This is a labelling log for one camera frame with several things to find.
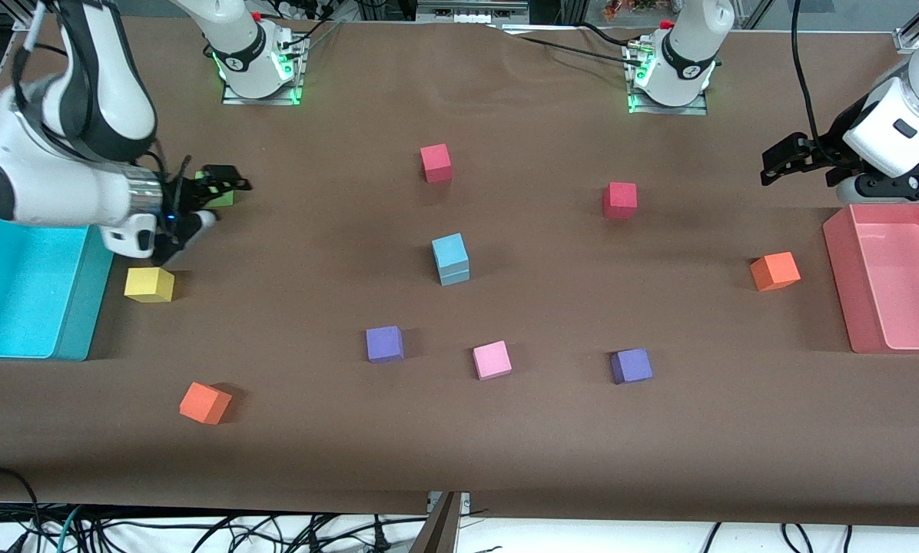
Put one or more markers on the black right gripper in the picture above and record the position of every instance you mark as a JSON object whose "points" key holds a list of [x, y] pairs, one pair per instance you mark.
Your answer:
{"points": [[178, 194]]}

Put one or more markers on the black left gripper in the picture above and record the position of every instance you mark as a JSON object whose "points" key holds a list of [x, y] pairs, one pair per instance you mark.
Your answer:
{"points": [[827, 149]]}

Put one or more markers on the light blue foam block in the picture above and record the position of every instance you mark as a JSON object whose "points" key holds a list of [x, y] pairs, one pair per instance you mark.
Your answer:
{"points": [[450, 250], [456, 276]]}

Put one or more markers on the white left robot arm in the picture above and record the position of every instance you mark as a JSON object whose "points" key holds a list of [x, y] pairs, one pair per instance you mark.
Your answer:
{"points": [[690, 46]]}

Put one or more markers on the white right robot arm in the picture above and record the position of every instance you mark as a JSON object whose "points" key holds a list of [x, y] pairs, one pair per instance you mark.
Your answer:
{"points": [[44, 184]]}

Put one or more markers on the green foam block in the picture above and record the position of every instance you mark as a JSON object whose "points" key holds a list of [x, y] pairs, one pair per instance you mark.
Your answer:
{"points": [[226, 200]]}

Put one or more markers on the yellow foam block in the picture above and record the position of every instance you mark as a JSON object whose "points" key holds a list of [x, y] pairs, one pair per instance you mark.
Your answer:
{"points": [[149, 285]]}

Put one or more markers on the orange foam block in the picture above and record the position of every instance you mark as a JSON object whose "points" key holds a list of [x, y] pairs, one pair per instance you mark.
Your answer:
{"points": [[774, 271], [205, 403]]}

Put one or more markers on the pink plastic bin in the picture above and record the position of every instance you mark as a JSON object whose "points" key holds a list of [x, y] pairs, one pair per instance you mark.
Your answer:
{"points": [[905, 276]]}

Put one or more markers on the red foam block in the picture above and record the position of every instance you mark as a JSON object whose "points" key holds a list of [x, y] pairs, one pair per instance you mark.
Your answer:
{"points": [[436, 163], [619, 201]]}

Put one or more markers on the cyan plastic bin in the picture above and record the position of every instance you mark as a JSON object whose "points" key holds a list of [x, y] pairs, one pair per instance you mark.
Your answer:
{"points": [[21, 292]]}

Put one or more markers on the purple foam block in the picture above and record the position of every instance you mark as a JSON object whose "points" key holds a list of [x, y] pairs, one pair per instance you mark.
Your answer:
{"points": [[632, 366], [385, 345]]}

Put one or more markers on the pink foam block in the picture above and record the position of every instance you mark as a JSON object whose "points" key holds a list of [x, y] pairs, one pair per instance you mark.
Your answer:
{"points": [[492, 360]]}

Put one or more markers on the brown paper table cover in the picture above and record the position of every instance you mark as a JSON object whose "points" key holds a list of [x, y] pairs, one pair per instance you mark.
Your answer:
{"points": [[505, 445]]}

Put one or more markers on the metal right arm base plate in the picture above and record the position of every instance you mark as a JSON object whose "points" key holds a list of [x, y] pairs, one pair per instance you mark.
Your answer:
{"points": [[298, 81]]}

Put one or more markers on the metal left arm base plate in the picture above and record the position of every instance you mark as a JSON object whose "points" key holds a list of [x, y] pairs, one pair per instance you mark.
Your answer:
{"points": [[635, 98]]}

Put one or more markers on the aluminium frame rail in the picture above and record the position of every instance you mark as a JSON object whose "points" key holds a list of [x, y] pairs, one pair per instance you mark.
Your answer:
{"points": [[471, 11]]}

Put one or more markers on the silver metal bracket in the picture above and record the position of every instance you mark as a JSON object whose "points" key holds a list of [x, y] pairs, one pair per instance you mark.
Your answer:
{"points": [[463, 501]]}

